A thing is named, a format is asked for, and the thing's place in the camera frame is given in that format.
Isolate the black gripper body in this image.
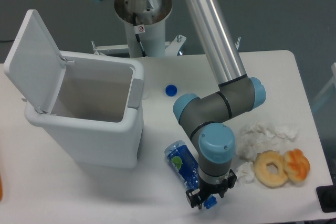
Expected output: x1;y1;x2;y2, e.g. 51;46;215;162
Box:
198;171;229;198

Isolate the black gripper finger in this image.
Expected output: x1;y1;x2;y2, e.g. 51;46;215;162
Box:
185;188;204;209
218;169;237;198

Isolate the blue label plastic bottle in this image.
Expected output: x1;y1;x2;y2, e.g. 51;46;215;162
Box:
164;140;217;209

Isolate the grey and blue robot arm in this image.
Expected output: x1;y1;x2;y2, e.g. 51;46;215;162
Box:
96;0;266;208

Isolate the blue bottle cap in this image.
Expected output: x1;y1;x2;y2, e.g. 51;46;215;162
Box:
165;84;178;97

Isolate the small crumpled white tissue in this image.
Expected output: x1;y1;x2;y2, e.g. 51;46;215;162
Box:
235;162;255;186

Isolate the large crumpled white tissue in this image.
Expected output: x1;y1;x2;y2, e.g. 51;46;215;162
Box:
236;121;299;161

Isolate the orange glazed pastry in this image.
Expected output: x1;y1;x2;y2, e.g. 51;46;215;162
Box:
283;148;310;183

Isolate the black device at edge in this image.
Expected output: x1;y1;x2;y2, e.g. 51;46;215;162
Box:
316;185;335;213

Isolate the white trash bin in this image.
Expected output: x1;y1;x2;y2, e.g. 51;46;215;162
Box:
25;51;144;168

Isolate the orange object at edge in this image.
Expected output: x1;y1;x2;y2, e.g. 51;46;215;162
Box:
0;177;3;201

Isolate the white trash bin lid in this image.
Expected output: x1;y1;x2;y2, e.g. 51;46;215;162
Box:
4;9;75;114

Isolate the plain ring donut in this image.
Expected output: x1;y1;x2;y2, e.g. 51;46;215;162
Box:
254;151;288;187

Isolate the white frame at right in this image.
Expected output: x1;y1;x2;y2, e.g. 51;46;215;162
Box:
311;63;335;114

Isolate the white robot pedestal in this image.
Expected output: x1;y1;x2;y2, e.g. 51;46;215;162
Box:
91;0;187;58

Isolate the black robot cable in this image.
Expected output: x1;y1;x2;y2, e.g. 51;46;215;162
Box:
132;13;148;58

